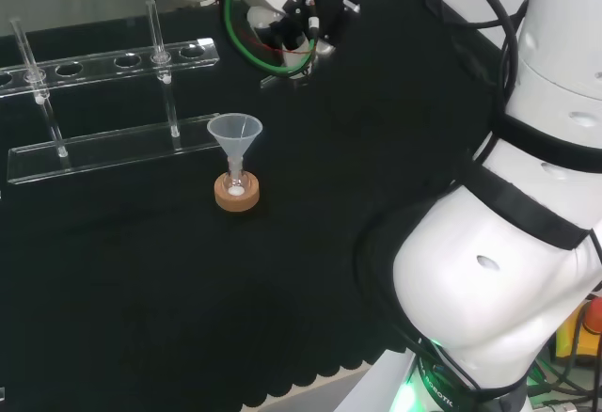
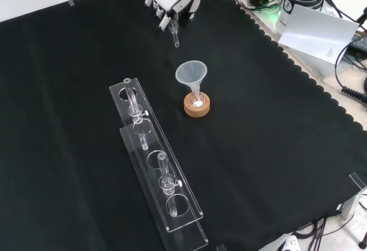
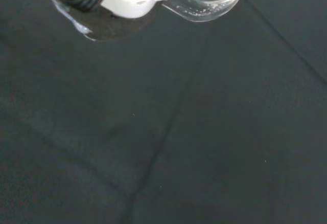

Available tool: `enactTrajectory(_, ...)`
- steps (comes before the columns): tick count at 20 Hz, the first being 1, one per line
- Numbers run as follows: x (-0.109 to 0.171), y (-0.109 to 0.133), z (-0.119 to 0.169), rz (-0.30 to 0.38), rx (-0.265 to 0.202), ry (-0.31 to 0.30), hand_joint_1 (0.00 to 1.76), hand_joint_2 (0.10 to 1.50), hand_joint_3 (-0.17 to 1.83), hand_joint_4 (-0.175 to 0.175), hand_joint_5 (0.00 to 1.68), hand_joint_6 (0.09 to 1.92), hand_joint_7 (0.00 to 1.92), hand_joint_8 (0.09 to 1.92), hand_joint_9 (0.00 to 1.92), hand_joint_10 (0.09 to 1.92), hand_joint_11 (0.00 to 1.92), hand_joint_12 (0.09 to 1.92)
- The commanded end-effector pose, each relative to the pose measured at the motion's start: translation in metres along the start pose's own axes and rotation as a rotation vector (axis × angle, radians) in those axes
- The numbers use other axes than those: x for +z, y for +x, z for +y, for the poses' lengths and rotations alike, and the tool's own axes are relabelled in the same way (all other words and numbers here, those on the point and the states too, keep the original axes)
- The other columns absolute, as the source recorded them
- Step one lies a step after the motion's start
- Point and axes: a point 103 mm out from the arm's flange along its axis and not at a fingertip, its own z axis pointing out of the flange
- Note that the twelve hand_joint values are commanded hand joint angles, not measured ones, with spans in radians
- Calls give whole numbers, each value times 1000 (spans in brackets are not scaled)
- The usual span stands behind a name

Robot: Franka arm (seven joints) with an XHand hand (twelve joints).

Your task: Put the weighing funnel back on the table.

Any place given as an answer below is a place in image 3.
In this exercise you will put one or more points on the black table cloth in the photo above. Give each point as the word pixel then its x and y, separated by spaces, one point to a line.
pixel 163 121

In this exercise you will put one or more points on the translucent plastic funnel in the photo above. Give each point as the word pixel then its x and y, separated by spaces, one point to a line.
pixel 107 28

